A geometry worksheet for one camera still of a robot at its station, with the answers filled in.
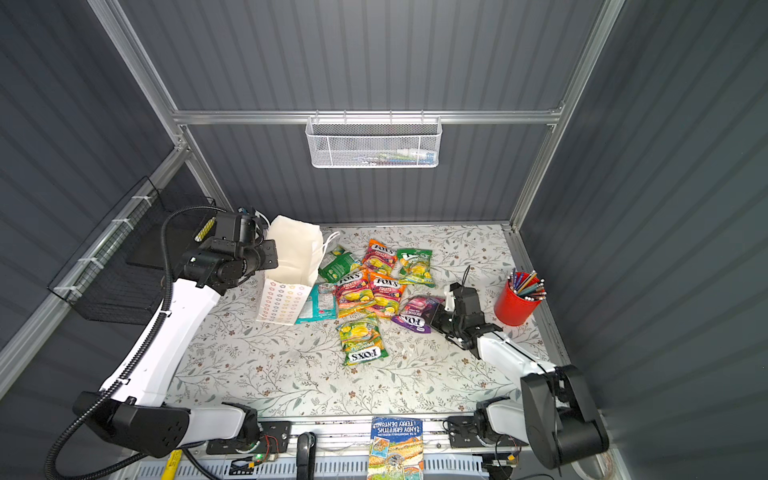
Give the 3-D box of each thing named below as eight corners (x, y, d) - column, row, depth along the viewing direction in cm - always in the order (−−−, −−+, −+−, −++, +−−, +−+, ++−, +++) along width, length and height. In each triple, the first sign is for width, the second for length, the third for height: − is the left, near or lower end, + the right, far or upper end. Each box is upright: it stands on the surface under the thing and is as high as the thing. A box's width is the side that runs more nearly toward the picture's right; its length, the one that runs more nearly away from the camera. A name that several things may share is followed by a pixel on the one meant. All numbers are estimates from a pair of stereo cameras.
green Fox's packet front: (346, 370, 86) (344, 365, 83) (338, 330, 94) (336, 324, 91) (387, 357, 88) (387, 352, 86) (376, 319, 96) (375, 313, 94)
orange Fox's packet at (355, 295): (339, 321, 95) (338, 317, 92) (332, 282, 104) (331, 277, 102) (379, 312, 97) (379, 307, 95) (369, 274, 107) (368, 269, 104)
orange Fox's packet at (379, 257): (358, 266, 109) (358, 261, 107) (369, 244, 117) (369, 238, 114) (390, 275, 107) (390, 269, 104) (399, 251, 114) (400, 246, 112)
